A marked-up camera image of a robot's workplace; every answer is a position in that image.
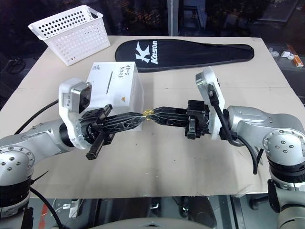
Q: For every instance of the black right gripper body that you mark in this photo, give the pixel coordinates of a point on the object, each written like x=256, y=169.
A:
x=199, y=117

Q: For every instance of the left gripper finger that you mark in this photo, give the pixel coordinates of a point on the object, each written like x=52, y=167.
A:
x=126, y=116
x=124, y=126

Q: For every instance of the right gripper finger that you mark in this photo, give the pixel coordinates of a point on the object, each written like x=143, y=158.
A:
x=174, y=121
x=174, y=111

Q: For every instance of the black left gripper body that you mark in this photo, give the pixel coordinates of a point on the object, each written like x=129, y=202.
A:
x=95, y=124

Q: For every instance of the small gold ring object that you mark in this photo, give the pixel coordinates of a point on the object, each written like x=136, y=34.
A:
x=148, y=114

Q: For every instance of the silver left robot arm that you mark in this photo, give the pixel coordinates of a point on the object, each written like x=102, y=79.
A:
x=35, y=140

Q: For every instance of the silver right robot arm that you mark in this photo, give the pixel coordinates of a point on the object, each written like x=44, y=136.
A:
x=250, y=121

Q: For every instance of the white cardboard box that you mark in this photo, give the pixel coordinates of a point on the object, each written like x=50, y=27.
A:
x=119, y=90

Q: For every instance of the beige paper table cover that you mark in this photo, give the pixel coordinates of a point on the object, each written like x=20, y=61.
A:
x=152, y=155

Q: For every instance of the black Kason racket cover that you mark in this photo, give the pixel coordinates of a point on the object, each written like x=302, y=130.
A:
x=190, y=55

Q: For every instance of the white perforated plastic basket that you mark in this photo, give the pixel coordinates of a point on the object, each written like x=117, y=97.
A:
x=59, y=47

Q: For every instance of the grey metal pole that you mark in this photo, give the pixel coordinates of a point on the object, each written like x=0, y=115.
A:
x=174, y=17

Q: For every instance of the orange and white small box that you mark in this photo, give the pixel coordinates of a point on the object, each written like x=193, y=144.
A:
x=296, y=59

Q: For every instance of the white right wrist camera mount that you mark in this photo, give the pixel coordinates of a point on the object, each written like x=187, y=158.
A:
x=214, y=78

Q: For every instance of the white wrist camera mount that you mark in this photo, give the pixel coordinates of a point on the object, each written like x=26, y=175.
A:
x=214, y=78
x=65, y=88

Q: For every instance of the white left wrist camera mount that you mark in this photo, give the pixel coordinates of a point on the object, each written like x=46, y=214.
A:
x=65, y=88

